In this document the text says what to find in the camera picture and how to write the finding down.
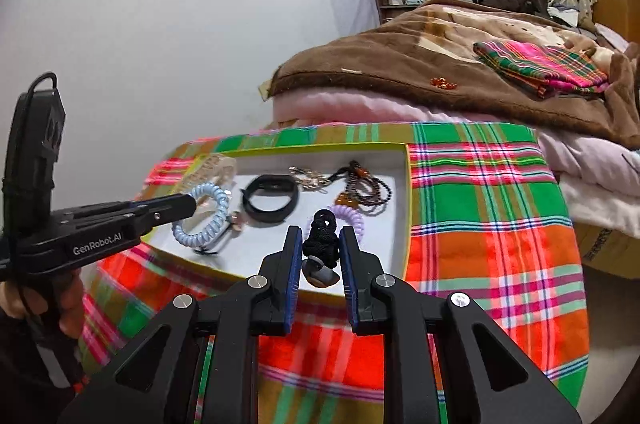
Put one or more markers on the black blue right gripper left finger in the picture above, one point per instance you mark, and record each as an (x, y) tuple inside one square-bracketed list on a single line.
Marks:
[(197, 360)]

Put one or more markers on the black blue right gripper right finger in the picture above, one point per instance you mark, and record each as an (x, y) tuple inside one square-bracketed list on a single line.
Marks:
[(445, 359)]

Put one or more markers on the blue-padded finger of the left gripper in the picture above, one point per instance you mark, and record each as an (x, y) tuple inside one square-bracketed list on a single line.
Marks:
[(159, 202)]

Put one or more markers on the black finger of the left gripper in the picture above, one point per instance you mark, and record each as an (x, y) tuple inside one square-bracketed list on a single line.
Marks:
[(182, 206)]

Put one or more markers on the translucent beige hair claw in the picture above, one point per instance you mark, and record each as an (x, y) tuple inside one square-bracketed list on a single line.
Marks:
[(212, 168)]

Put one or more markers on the black wristband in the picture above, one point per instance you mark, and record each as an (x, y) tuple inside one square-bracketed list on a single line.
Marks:
[(270, 199)]

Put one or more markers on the gold rhinestone hair clip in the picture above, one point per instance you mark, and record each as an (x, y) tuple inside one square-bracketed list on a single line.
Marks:
[(308, 179)]

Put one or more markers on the black braided cord charm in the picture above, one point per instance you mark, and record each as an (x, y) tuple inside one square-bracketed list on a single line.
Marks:
[(321, 250)]

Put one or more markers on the person's left hand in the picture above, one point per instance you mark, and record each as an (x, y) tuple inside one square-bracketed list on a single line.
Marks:
[(17, 302)]

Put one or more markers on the yellow white shallow box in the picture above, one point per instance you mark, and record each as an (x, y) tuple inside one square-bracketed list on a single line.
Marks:
[(385, 229)]

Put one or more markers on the brown fleece blanket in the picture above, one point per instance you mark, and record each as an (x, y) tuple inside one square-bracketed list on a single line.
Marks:
[(426, 57)]

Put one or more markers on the folded plaid cloth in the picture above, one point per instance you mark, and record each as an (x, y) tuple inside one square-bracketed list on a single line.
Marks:
[(542, 71)]

